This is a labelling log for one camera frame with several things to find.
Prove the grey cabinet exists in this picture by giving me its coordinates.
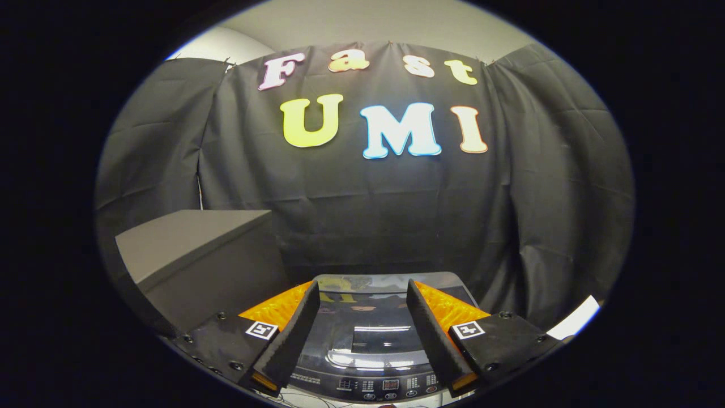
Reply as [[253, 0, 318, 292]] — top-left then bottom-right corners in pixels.
[[114, 209, 291, 336]]

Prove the black washing machine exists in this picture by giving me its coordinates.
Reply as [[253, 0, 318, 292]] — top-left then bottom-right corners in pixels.
[[278, 272, 482, 405]]

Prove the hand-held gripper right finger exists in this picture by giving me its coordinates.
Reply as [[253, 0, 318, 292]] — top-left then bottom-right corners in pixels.
[[406, 279, 562, 397]]

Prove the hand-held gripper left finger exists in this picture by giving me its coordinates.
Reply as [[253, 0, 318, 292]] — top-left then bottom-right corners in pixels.
[[173, 280, 321, 397]]

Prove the black backdrop cloth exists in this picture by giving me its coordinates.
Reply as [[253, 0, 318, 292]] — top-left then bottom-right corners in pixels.
[[95, 41, 635, 332]]

